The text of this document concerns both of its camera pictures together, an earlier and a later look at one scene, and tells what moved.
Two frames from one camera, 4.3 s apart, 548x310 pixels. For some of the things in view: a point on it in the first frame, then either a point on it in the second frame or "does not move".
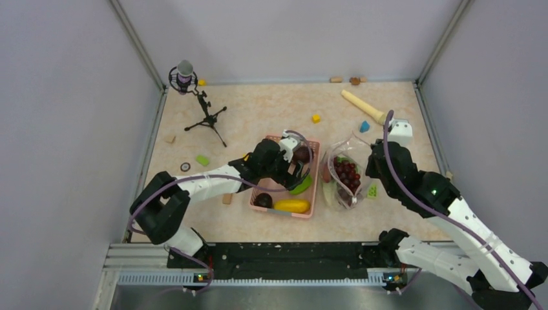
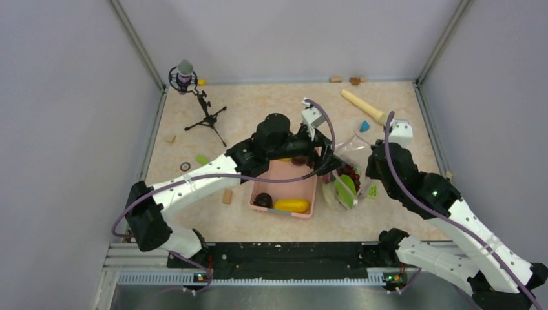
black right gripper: [370, 169] does not move
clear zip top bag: [343, 172] does not move
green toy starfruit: [302, 187] -> [345, 190]
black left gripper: [289, 181] -> [313, 157]
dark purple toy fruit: [263, 199] does not move
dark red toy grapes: [349, 181] does not move
